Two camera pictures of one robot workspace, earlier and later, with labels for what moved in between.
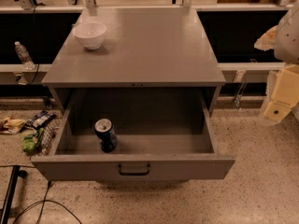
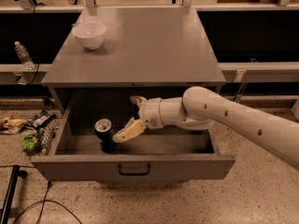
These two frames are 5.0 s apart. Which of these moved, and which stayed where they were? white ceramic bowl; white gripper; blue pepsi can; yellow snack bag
Moved: white gripper
Stayed: yellow snack bag; blue pepsi can; white ceramic bowl
